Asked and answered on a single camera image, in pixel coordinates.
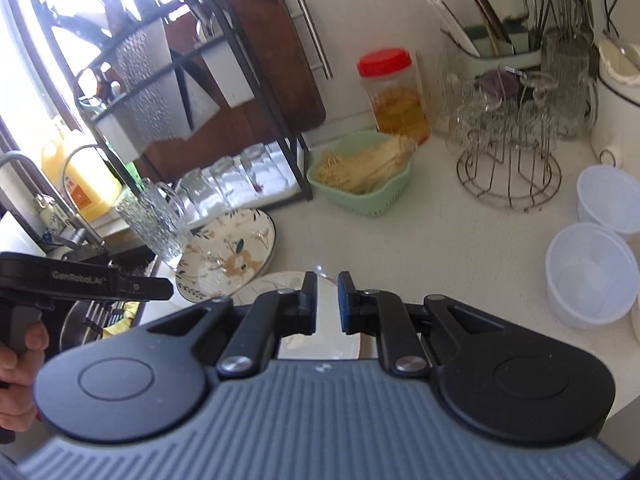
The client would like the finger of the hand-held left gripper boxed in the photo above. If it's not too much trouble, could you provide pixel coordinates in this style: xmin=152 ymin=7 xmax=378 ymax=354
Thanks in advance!
xmin=119 ymin=273 xmax=176 ymax=305

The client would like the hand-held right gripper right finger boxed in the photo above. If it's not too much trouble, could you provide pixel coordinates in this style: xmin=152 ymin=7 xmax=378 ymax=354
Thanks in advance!
xmin=338 ymin=271 xmax=507 ymax=380

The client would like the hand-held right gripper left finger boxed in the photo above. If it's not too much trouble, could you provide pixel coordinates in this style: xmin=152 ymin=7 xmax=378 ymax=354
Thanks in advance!
xmin=147 ymin=271 xmax=319 ymax=377

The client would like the plain white plate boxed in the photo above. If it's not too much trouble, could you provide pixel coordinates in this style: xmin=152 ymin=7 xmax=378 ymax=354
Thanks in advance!
xmin=239 ymin=270 xmax=362 ymax=361

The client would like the floral ceramic plate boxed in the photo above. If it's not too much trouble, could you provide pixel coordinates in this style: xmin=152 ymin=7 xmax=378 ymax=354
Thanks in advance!
xmin=175 ymin=208 xmax=277 ymax=306

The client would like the white plastic bowl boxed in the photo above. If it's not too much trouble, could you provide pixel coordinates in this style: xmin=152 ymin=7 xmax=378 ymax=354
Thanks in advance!
xmin=576 ymin=165 xmax=640 ymax=237
xmin=545 ymin=222 xmax=637 ymax=331

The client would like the person's left hand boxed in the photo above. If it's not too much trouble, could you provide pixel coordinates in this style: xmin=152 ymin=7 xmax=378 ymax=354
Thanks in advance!
xmin=0 ymin=319 xmax=51 ymax=433

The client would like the yellow cloth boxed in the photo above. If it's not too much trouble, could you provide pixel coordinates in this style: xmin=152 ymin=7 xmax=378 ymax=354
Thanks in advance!
xmin=102 ymin=301 xmax=142 ymax=337

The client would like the dark kitchen sink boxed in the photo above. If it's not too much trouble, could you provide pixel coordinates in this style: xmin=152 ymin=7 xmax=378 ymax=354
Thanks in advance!
xmin=59 ymin=252 xmax=162 ymax=356

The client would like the tall textured drinking glass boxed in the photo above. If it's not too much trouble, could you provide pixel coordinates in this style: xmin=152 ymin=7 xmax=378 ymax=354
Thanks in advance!
xmin=114 ymin=179 xmax=190 ymax=269

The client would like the metal sink faucet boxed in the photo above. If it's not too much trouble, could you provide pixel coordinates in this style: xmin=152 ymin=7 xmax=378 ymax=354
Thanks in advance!
xmin=0 ymin=152 xmax=108 ymax=262

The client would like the yellow detergent bottle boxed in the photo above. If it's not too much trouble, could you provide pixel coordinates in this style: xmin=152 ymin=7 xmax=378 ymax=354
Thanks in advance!
xmin=41 ymin=115 xmax=124 ymax=222

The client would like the small clear glass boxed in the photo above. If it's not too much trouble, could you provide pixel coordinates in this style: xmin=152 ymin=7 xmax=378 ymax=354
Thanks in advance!
xmin=210 ymin=156 xmax=243 ymax=208
xmin=179 ymin=167 xmax=215 ymax=218

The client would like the green basket of dried noodles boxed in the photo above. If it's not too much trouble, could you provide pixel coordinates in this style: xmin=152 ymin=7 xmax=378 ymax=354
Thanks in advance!
xmin=306 ymin=129 xmax=419 ymax=219

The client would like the small clear glass red mark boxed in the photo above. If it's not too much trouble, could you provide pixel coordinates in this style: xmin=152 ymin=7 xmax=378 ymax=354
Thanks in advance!
xmin=239 ymin=146 xmax=270 ymax=193

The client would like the white perforated cutlery holder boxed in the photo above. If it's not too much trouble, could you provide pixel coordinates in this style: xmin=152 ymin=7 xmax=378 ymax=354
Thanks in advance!
xmin=114 ymin=25 xmax=173 ymax=147

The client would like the red-lidded clear plastic jar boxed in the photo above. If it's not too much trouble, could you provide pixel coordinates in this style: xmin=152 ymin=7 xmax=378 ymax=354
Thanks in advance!
xmin=356 ymin=48 xmax=431 ymax=147

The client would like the black metal dish rack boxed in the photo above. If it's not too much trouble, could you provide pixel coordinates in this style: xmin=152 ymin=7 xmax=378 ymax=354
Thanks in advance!
xmin=74 ymin=0 xmax=315 ymax=221

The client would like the cluster of textured glass cups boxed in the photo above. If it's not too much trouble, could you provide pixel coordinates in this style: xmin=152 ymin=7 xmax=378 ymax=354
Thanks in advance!
xmin=417 ymin=50 xmax=558 ymax=153

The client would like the dark wooden cutting board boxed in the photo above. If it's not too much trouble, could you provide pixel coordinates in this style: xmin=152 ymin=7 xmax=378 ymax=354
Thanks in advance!
xmin=132 ymin=0 xmax=332 ymax=183

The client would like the purple round object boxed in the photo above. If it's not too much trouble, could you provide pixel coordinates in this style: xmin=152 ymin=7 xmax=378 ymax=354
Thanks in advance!
xmin=476 ymin=69 xmax=523 ymax=103

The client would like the green and white utensil holder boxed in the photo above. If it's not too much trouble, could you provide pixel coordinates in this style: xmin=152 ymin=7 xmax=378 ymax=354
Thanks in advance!
xmin=440 ymin=24 xmax=546 ymax=77

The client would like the white spatula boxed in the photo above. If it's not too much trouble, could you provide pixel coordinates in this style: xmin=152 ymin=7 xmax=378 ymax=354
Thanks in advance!
xmin=424 ymin=0 xmax=482 ymax=58

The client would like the textured glass pitcher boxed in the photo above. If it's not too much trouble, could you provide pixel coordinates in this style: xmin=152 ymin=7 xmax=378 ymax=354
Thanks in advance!
xmin=541 ymin=27 xmax=600 ymax=141

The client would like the brown chopsticks bundle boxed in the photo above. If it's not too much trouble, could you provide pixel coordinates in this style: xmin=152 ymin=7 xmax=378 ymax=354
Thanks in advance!
xmin=467 ymin=0 xmax=512 ymax=57

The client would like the white electric cooking pot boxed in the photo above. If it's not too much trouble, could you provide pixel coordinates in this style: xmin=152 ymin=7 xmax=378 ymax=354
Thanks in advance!
xmin=590 ymin=37 xmax=640 ymax=170

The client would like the round wire cup stand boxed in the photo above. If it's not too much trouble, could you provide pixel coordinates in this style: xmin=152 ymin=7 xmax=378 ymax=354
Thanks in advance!
xmin=455 ymin=130 xmax=564 ymax=212

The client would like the black power cable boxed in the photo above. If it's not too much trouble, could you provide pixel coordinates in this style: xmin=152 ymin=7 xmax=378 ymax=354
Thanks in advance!
xmin=597 ymin=0 xmax=623 ymax=38

